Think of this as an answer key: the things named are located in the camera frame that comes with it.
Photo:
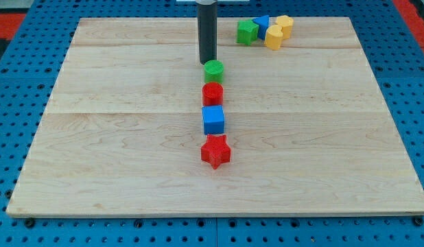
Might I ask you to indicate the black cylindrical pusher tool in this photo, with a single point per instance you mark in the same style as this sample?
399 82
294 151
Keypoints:
207 30

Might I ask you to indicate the blue triangle block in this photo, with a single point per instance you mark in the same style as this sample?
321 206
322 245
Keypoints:
263 23

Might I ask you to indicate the yellow hexagon block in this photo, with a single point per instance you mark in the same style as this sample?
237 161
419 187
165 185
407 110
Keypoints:
286 23

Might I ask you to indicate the green star block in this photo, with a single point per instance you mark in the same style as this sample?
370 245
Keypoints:
247 31

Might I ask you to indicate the green cylinder block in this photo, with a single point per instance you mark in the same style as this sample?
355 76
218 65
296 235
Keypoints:
214 71

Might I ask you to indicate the yellow heart block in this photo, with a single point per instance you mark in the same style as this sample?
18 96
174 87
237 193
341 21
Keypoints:
274 37

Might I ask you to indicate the red cylinder block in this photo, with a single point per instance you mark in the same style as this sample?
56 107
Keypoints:
212 94

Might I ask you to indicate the blue cube block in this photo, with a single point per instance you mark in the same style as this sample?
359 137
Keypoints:
213 119

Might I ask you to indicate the red star block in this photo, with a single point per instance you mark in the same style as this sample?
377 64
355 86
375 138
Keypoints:
216 151

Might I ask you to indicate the light wooden board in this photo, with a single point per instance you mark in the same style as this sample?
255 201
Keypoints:
309 130

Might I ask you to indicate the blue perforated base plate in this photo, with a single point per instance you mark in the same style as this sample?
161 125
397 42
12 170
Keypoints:
29 67

